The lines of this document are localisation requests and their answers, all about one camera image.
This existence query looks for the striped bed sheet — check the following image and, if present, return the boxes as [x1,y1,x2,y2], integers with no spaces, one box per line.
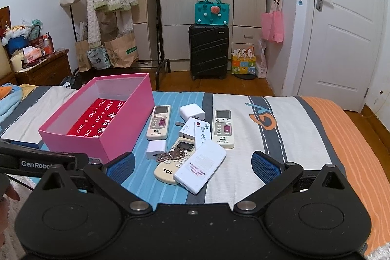
[0,84,390,258]

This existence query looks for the white remote on right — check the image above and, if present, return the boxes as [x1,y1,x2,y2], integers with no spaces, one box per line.
[212,109,235,149]

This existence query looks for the cream TCL remote control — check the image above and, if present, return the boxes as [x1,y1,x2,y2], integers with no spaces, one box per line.
[153,137,195,185]

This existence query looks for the teal handbag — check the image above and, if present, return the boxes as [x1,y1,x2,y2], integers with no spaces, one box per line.
[194,0,230,26]

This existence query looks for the colourful gift bag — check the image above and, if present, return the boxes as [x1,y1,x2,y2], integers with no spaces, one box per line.
[231,46,256,75]

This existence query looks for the red printed box liner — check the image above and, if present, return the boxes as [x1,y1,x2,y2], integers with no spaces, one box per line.
[67,98,124,138]

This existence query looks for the wooden headboard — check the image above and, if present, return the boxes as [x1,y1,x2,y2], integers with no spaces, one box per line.
[0,6,17,85]

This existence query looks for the white adapter middle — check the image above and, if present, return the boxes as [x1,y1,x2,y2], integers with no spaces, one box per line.
[178,117,198,141]

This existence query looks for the white door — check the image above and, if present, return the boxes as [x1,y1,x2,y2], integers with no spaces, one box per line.
[299,0,385,112]

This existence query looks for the pink paper bag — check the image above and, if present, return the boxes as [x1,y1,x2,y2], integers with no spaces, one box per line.
[261,0,284,44]

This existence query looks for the wooden nightstand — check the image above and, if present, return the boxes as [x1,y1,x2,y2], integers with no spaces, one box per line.
[15,49,72,86]

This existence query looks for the pink cardboard box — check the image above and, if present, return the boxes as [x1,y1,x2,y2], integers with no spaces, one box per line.
[38,73,154,163]

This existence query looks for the white power bank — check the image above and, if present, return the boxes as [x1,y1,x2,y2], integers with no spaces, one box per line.
[173,140,227,195]

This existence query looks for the patterned plastic bag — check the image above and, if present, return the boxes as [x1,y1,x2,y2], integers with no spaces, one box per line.
[87,46,111,70]

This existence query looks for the white charger cube front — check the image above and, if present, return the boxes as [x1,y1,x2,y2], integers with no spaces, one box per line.
[146,139,166,160]

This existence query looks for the black suitcase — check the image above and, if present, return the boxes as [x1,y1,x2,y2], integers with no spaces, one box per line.
[188,24,229,80]

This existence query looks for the white charger cube back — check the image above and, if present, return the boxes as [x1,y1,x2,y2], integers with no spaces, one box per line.
[179,103,205,122]

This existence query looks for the white remote near box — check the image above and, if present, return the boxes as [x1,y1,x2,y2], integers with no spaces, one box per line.
[146,105,171,141]

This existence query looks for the small white slim remote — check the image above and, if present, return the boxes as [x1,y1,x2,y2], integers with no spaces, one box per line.
[194,120,211,150]

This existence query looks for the brown paper bag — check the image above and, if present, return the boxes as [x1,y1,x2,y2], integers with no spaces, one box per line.
[104,32,139,69]

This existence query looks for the white charger cube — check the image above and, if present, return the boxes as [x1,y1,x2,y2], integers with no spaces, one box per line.
[146,139,166,160]
[179,103,205,122]

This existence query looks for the black clothes rack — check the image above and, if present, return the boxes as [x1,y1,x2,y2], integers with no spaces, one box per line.
[84,0,171,90]

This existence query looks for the metal key bunch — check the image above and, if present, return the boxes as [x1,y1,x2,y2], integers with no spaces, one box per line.
[155,147,185,162]

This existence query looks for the tissue box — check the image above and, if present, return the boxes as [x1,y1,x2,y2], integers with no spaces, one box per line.
[22,46,42,64]

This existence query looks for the person's left hand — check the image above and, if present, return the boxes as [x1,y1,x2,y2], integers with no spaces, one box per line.
[0,174,20,248]

